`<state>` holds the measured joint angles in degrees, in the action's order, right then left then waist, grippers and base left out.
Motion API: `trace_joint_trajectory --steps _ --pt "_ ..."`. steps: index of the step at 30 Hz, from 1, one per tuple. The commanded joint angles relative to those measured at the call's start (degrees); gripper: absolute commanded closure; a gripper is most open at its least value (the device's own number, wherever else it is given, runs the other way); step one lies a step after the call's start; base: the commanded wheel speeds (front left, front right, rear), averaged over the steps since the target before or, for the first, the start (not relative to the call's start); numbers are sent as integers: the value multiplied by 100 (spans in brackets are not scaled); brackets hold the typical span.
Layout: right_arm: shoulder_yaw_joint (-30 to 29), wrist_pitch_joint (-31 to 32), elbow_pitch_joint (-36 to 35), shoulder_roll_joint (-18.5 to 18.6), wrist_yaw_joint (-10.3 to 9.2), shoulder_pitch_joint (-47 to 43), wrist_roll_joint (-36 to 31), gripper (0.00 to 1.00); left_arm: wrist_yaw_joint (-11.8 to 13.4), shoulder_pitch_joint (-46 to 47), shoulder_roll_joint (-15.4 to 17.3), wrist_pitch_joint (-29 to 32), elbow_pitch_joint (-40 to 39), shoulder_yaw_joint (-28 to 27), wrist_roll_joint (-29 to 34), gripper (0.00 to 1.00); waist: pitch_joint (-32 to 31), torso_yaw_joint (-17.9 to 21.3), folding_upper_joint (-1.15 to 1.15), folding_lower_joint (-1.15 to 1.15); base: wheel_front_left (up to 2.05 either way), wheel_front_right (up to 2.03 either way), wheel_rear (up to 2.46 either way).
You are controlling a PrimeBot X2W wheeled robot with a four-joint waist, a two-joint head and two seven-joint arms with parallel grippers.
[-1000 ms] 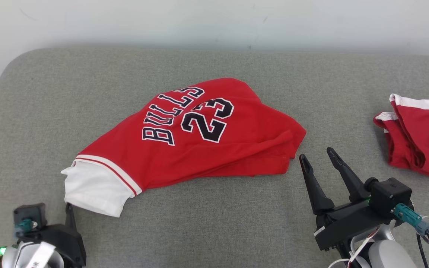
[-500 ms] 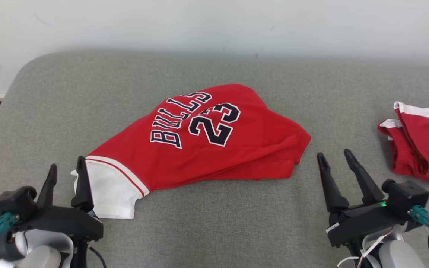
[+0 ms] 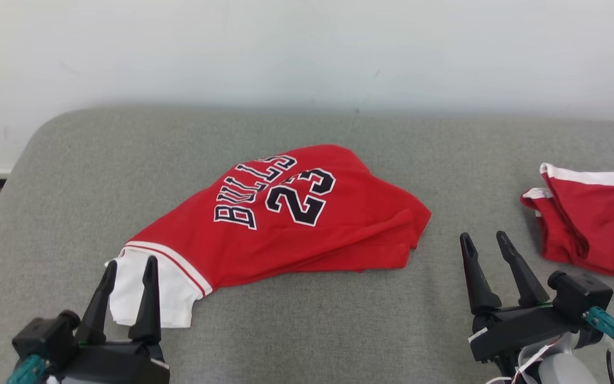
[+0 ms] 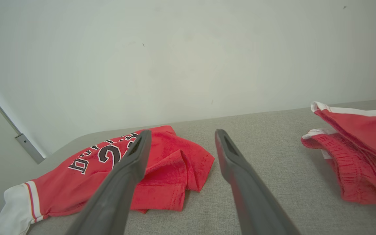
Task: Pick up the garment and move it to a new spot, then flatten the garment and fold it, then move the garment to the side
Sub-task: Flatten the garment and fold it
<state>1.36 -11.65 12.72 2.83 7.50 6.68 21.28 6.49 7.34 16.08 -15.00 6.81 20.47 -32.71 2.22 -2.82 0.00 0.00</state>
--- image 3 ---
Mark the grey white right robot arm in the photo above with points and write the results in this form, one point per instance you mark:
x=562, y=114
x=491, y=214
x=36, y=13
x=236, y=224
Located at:
x=563, y=370

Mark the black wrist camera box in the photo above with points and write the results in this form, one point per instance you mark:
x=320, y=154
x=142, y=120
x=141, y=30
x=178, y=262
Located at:
x=46, y=336
x=584, y=293

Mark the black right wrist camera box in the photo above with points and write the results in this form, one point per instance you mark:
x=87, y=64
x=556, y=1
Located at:
x=584, y=293

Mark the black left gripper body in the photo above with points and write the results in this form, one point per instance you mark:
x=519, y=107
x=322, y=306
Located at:
x=120, y=365

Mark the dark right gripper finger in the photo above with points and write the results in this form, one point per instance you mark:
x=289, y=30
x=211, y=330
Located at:
x=480, y=288
x=525, y=282

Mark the red shorts with white trim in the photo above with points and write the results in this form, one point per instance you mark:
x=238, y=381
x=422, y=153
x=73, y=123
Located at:
x=595, y=229

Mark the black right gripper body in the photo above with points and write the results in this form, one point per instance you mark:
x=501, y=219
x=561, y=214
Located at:
x=520, y=328

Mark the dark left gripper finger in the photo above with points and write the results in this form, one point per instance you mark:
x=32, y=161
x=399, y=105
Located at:
x=148, y=314
x=96, y=314

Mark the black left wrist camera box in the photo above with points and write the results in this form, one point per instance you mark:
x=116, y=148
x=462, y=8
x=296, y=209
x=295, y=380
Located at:
x=46, y=336

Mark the red Bulls jersey shirt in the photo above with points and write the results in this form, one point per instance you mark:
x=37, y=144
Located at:
x=312, y=234

